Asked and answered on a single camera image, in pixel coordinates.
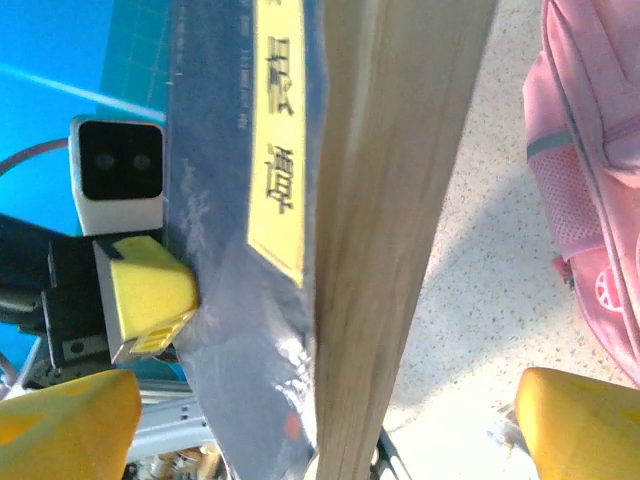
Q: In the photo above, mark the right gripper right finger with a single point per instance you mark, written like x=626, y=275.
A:
x=585, y=435

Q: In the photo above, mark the navy book with yellow label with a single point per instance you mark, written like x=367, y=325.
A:
x=225, y=150

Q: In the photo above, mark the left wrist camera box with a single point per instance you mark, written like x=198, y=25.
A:
x=117, y=165

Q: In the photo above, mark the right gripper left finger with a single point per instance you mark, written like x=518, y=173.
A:
x=60, y=435

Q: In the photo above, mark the pink student backpack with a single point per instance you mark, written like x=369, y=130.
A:
x=590, y=150

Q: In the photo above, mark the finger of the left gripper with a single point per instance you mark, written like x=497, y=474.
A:
x=150, y=290

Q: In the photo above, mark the aluminium mounting rail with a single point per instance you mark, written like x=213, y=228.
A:
x=165, y=425

